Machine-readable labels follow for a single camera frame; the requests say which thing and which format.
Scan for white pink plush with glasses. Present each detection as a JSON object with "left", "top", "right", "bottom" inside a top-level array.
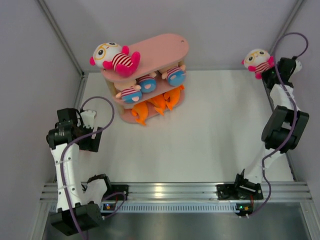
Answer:
[
  {"left": 89, "top": 42, "right": 141, "bottom": 77},
  {"left": 241, "top": 48, "right": 275, "bottom": 80}
]

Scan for boy plush blue pants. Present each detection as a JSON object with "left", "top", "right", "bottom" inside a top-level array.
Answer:
[
  {"left": 114, "top": 79, "right": 142, "bottom": 104},
  {"left": 158, "top": 63, "right": 186, "bottom": 87},
  {"left": 136, "top": 72, "right": 157, "bottom": 93}
]

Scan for orange fish plush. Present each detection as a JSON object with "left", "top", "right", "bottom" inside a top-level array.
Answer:
[
  {"left": 147, "top": 94, "right": 167, "bottom": 116},
  {"left": 163, "top": 84, "right": 185, "bottom": 111},
  {"left": 131, "top": 101, "right": 149, "bottom": 126}
]

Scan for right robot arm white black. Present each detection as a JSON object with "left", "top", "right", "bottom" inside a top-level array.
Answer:
[{"left": 233, "top": 56, "right": 310, "bottom": 200}]

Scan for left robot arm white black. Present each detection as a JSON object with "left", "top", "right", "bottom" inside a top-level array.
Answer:
[{"left": 46, "top": 108, "right": 113, "bottom": 236}]

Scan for pink three-tier wooden shelf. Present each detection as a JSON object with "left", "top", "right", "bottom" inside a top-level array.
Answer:
[{"left": 90, "top": 33, "right": 189, "bottom": 125}]

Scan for left controller board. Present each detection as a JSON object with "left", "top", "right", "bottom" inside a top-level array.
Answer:
[{"left": 102, "top": 203, "right": 117, "bottom": 212}]

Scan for controller board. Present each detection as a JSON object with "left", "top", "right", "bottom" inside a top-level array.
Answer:
[
  {"left": 235, "top": 203, "right": 254, "bottom": 218},
  {"left": 102, "top": 203, "right": 117, "bottom": 212}
]

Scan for right controller board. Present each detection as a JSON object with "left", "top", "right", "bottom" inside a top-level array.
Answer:
[{"left": 235, "top": 203, "right": 254, "bottom": 218}]

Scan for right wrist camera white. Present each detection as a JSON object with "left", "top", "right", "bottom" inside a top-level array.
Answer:
[{"left": 293, "top": 59, "right": 303, "bottom": 74}]

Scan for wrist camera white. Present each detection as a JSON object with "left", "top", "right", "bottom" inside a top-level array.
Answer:
[
  {"left": 80, "top": 110, "right": 97, "bottom": 130},
  {"left": 293, "top": 59, "right": 303, "bottom": 74}
]

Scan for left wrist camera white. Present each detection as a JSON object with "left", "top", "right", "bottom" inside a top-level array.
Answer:
[{"left": 80, "top": 110, "right": 97, "bottom": 130}]

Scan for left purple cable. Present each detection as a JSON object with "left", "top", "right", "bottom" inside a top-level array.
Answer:
[{"left": 59, "top": 96, "right": 128, "bottom": 237}]

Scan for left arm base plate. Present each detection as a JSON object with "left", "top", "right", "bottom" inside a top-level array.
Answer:
[{"left": 103, "top": 184, "right": 129, "bottom": 201}]

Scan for aluminium rail front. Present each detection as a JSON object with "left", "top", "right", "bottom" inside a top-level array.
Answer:
[{"left": 39, "top": 181, "right": 312, "bottom": 201}]

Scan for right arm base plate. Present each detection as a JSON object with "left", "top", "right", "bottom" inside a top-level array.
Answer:
[{"left": 216, "top": 183, "right": 264, "bottom": 200}]

